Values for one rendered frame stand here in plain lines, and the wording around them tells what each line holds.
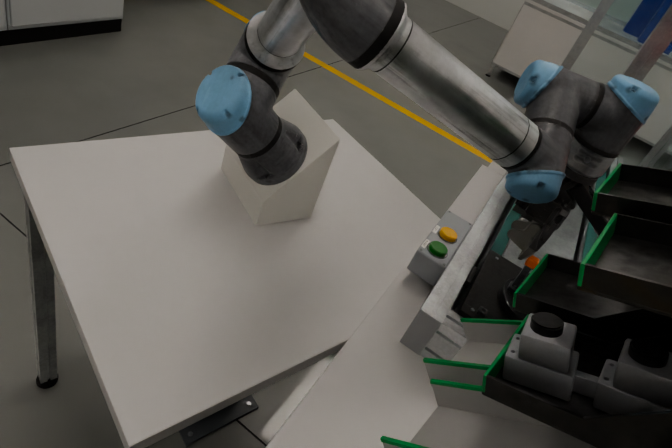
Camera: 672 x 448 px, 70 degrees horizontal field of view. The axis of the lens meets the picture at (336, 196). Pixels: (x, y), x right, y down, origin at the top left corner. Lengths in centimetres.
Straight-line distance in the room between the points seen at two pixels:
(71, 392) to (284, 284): 100
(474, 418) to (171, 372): 45
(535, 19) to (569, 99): 508
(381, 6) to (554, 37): 531
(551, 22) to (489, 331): 517
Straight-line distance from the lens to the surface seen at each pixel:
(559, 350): 52
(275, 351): 88
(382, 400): 89
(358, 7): 56
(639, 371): 52
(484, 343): 85
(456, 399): 74
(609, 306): 70
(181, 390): 82
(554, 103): 79
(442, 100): 63
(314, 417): 83
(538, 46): 588
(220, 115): 90
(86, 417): 177
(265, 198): 103
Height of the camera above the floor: 157
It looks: 35 degrees down
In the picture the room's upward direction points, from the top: 22 degrees clockwise
